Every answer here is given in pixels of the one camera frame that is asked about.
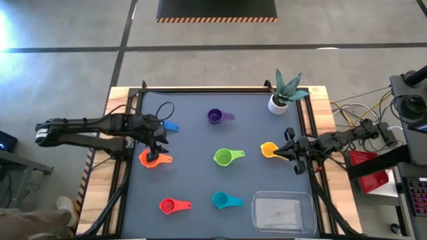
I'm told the snake plant in white pot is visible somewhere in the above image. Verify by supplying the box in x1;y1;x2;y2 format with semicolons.
266;68;312;116

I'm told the red dustpan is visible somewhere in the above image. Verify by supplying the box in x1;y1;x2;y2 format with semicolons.
346;149;390;195

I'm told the white board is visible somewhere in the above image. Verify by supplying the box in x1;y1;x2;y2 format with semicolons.
366;168;400;198

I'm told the coiled black cable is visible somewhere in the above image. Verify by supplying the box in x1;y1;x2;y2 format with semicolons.
390;94;427;123

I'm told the teal measuring cup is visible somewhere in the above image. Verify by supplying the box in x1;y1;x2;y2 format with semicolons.
211;191;244;210

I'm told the green measuring cup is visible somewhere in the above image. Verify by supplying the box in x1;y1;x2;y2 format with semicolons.
213;148;246;167

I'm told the red measuring cup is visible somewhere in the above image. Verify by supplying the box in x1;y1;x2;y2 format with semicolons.
159;197;193;215

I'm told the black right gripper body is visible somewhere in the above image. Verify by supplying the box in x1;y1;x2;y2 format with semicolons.
284;127;318;175

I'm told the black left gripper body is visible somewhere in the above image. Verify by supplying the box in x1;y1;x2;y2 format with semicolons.
131;114;169;147

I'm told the grey equipment cart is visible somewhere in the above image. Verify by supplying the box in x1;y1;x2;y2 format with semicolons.
389;73;427;167

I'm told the person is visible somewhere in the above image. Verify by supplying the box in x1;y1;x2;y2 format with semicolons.
0;195;80;240

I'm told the clear plastic container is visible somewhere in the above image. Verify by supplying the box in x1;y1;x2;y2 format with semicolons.
250;190;318;236

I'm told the purple measuring cup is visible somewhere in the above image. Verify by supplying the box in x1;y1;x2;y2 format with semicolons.
206;108;236;125

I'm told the blue lit screen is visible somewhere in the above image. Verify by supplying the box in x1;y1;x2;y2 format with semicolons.
407;121;427;135

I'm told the black angled beam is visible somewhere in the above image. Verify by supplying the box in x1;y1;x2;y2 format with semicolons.
346;144;412;181

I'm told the black device with blue light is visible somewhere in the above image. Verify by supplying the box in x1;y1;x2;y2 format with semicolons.
0;130;19;153

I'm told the orange measuring cup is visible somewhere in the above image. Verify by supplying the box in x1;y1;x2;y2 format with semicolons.
138;148;173;169

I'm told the grey table mat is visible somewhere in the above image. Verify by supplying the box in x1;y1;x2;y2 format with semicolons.
120;91;321;239

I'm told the blue measuring cup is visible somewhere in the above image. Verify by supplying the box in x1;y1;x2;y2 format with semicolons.
163;120;181;133

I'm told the backlit keyboard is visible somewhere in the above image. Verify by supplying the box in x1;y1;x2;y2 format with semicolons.
402;176;427;217

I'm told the black power strip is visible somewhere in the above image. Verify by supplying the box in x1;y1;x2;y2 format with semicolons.
378;121;400;147

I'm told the grey metal stand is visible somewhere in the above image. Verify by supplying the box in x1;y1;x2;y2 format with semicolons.
0;149;54;219

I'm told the black pole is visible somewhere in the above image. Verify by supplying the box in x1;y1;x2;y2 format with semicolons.
403;65;427;87

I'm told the black aluminium table frame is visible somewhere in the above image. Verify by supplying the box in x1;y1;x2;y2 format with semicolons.
75;79;364;239

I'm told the yellow measuring cup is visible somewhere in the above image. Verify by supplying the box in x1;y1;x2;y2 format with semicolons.
260;141;290;162

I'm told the light wooden table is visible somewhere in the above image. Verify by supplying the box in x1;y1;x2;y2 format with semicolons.
75;85;364;237

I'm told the black floor mat striped edge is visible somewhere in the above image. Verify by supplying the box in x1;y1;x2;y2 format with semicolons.
155;0;279;24

